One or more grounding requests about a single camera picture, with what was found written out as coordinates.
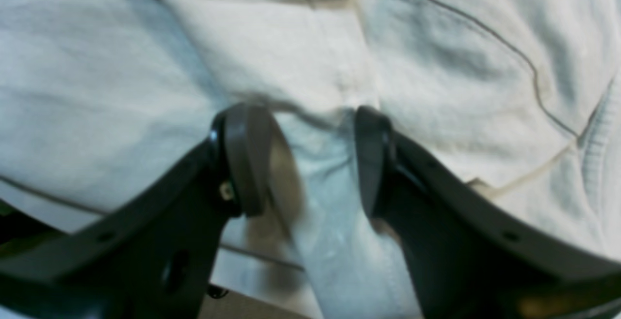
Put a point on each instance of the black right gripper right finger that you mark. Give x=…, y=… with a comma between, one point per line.
x=466, y=258

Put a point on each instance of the grey t-shirt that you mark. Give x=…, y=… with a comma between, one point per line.
x=520, y=99

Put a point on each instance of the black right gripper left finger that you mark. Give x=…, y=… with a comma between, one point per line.
x=152, y=258

